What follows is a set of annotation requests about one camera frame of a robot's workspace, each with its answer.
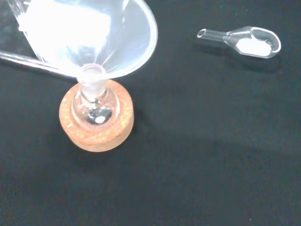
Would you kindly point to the clear plastic funnel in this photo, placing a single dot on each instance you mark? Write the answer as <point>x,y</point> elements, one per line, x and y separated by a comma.
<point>124,44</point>

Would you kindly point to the clear funnel stand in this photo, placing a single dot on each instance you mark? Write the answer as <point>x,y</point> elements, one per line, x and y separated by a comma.
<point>23,61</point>

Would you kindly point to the small glass round-bottom flask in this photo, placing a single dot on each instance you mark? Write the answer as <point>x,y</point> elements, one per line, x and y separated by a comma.
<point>98,116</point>

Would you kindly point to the black cloth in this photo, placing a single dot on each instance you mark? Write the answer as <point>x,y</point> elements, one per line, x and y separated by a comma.
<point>211,164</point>

